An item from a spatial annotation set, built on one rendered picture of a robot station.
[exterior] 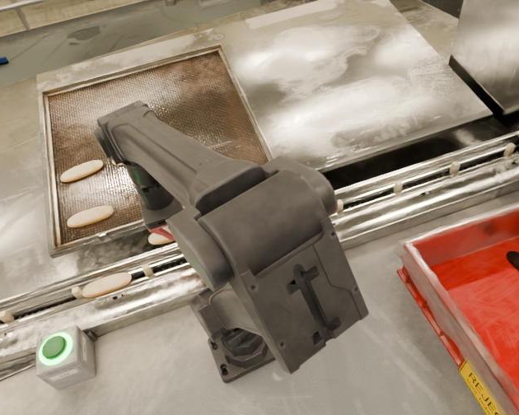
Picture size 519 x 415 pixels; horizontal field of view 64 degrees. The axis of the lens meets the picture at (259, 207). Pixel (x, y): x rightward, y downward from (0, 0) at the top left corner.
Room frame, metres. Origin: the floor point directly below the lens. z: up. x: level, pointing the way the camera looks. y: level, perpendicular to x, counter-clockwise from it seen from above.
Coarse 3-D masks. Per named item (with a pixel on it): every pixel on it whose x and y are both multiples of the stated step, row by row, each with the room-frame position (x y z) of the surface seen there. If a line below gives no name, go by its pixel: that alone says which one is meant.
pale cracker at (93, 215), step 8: (96, 208) 0.64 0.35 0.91; (104, 208) 0.64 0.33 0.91; (112, 208) 0.64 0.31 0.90; (72, 216) 0.63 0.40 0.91; (80, 216) 0.63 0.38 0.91; (88, 216) 0.63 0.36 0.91; (96, 216) 0.62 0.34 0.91; (104, 216) 0.62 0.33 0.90; (72, 224) 0.61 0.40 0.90; (80, 224) 0.61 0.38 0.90; (88, 224) 0.61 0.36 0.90
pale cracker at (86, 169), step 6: (90, 162) 0.77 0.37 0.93; (96, 162) 0.77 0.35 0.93; (102, 162) 0.77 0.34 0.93; (72, 168) 0.76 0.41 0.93; (78, 168) 0.76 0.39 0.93; (84, 168) 0.76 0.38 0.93; (90, 168) 0.76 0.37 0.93; (96, 168) 0.76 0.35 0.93; (66, 174) 0.75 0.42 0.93; (72, 174) 0.75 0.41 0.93; (78, 174) 0.74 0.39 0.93; (84, 174) 0.74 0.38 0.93; (90, 174) 0.75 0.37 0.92; (66, 180) 0.73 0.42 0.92; (72, 180) 0.73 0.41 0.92
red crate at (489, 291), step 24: (504, 240) 0.44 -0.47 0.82; (456, 264) 0.40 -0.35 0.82; (480, 264) 0.39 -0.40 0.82; (504, 264) 0.38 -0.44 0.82; (408, 288) 0.37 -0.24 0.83; (456, 288) 0.35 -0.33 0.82; (480, 288) 0.35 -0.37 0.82; (504, 288) 0.34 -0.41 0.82; (480, 312) 0.30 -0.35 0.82; (504, 312) 0.29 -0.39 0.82; (480, 336) 0.26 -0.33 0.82; (504, 336) 0.25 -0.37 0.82; (456, 360) 0.23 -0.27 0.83; (504, 360) 0.22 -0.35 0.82
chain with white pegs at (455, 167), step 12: (456, 168) 0.62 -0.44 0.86; (468, 168) 0.63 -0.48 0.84; (396, 192) 0.59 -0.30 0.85; (144, 264) 0.50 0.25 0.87; (144, 276) 0.49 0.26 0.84; (72, 288) 0.47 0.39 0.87; (72, 300) 0.47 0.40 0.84; (0, 312) 0.45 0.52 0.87; (36, 312) 0.46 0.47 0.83; (0, 324) 0.44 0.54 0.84
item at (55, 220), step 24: (216, 48) 1.13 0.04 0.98; (120, 72) 1.08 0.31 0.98; (192, 72) 1.04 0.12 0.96; (216, 72) 1.03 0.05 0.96; (72, 96) 1.02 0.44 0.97; (192, 96) 0.95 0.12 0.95; (216, 96) 0.94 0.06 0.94; (240, 96) 0.92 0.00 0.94; (48, 120) 0.94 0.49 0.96; (72, 120) 0.93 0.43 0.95; (168, 120) 0.88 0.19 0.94; (216, 120) 0.86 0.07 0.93; (48, 144) 0.86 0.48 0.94; (72, 144) 0.85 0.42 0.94; (216, 144) 0.78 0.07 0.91; (264, 144) 0.75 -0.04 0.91; (48, 168) 0.77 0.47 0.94; (120, 192) 0.68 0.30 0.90
